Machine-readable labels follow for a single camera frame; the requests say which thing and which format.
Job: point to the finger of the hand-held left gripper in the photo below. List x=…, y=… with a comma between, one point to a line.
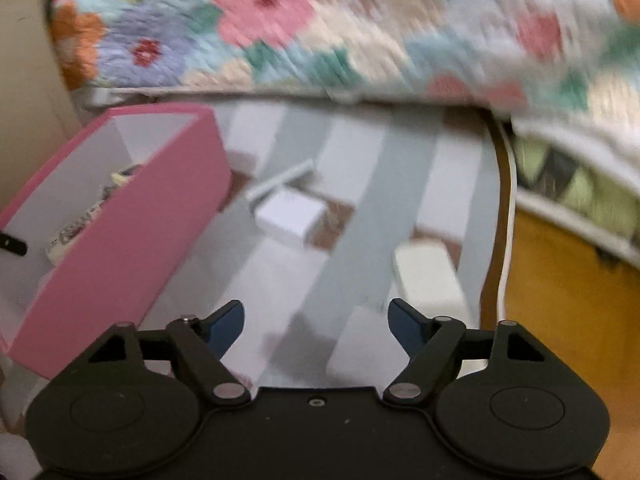
x=12, y=244

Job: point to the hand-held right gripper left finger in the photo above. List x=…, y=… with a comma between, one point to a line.
x=227, y=325

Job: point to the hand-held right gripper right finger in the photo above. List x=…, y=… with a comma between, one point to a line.
x=407, y=325

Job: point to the long white rounded case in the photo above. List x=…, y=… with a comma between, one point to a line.
x=425, y=275

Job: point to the pink cardboard box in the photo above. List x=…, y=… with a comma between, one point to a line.
x=125, y=240

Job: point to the white cube charger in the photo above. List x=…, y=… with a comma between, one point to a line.
x=287, y=215

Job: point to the white box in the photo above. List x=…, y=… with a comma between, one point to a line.
x=280, y=180

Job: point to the beige cabinet panel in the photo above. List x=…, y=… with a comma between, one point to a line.
x=25, y=110

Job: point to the striped grey white rug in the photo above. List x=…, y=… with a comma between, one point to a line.
x=360, y=185

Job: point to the green yarn bundle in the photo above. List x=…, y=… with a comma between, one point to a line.
x=580, y=185

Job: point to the white sheet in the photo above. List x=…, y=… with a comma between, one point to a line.
x=575, y=130

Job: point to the floral quilt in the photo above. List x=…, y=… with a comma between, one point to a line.
x=350, y=25

